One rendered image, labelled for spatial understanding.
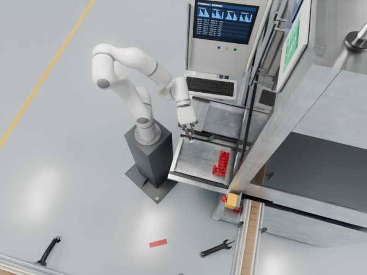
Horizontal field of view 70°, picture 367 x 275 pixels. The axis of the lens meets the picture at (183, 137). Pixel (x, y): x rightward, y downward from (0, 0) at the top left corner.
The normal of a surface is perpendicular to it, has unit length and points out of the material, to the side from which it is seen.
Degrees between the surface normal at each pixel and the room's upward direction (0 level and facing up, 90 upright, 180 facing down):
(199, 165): 0
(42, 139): 0
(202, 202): 0
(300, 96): 90
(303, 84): 90
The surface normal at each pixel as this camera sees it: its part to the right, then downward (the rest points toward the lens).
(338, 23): 0.01, -0.44
